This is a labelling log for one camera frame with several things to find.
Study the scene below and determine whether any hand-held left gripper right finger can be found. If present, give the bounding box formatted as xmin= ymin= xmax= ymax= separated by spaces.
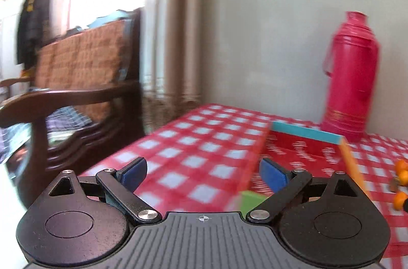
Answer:
xmin=249 ymin=157 xmax=363 ymax=224

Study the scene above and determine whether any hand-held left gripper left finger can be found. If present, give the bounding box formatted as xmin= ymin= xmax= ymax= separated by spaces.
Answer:
xmin=48 ymin=157 xmax=162 ymax=224

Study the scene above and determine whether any red cardboard box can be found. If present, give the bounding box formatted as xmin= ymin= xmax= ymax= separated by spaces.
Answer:
xmin=224 ymin=120 xmax=372 ymax=213

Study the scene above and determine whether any red checked tablecloth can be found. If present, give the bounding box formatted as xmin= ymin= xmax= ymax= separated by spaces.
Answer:
xmin=77 ymin=102 xmax=408 ymax=261

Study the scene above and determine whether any plaid cloth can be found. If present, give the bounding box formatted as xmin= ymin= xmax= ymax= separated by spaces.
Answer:
xmin=0 ymin=106 xmax=94 ymax=163

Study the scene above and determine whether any dark wooden armchair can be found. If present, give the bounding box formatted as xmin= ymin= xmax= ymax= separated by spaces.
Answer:
xmin=0 ymin=8 xmax=146 ymax=210

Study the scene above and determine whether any brown patterned chair cushion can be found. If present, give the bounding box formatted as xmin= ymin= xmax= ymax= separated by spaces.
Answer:
xmin=34 ymin=19 xmax=133 ymax=125

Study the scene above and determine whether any red thermos flask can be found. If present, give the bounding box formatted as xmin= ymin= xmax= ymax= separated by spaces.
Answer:
xmin=320 ymin=11 xmax=382 ymax=143

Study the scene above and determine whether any beige curtain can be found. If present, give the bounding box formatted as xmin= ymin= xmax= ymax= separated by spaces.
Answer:
xmin=144 ymin=0 xmax=205 ymax=129

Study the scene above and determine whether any blue cloth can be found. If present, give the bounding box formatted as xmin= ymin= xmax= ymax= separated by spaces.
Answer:
xmin=85 ymin=9 xmax=135 ymax=30

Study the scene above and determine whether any dark hanging jacket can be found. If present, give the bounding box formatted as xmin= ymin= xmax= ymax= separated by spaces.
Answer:
xmin=16 ymin=0 xmax=52 ymax=70

